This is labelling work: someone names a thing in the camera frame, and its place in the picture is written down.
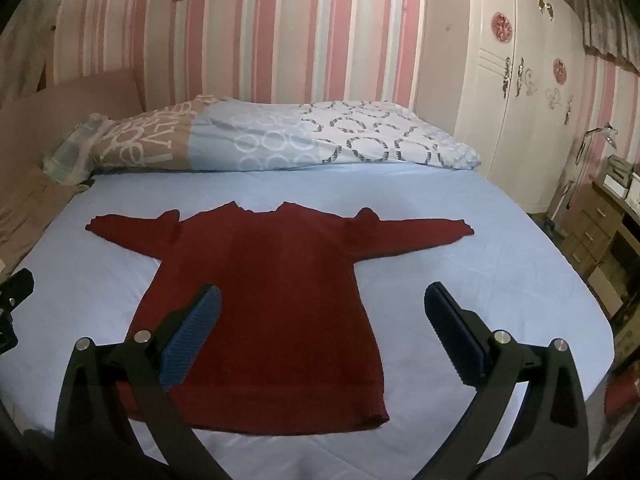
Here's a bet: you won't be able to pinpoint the pink patterned window curtain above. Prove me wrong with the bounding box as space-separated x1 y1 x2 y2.
575 0 640 75

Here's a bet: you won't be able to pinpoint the blue and beige patterned duvet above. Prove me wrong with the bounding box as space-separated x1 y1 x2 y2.
42 94 483 183

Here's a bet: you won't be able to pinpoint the pink padded headboard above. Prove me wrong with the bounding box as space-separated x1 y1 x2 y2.
0 66 151 171

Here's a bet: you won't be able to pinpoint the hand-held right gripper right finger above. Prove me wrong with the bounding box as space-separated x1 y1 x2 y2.
424 281 592 480

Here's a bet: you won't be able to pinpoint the white storage boxes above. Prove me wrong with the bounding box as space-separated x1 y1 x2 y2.
602 156 640 202

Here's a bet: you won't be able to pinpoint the white wardrobe with floral decals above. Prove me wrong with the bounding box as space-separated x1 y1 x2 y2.
452 0 590 213

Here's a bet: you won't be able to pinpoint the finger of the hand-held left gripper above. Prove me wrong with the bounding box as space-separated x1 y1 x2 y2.
0 310 19 357
0 267 35 312

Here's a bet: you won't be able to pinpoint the dark red knit sweater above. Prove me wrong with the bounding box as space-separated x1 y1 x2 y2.
87 201 475 436

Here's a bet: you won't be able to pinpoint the desk lamp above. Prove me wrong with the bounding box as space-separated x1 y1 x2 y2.
564 122 621 211

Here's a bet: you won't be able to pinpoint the bed with light blue sheet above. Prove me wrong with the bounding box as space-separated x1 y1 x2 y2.
0 165 615 480

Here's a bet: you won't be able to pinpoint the pale patterned hanging cloth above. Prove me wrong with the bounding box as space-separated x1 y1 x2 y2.
0 0 68 108

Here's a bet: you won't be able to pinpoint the wooden desk with drawers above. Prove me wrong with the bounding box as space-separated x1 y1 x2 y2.
559 177 640 313

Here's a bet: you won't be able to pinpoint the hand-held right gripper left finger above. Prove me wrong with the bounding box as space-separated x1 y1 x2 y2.
52 284 238 480

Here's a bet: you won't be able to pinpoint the beige blanket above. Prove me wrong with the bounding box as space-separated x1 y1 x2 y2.
0 165 92 273

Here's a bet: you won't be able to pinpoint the red cushion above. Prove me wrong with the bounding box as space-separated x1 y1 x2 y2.
602 374 640 420

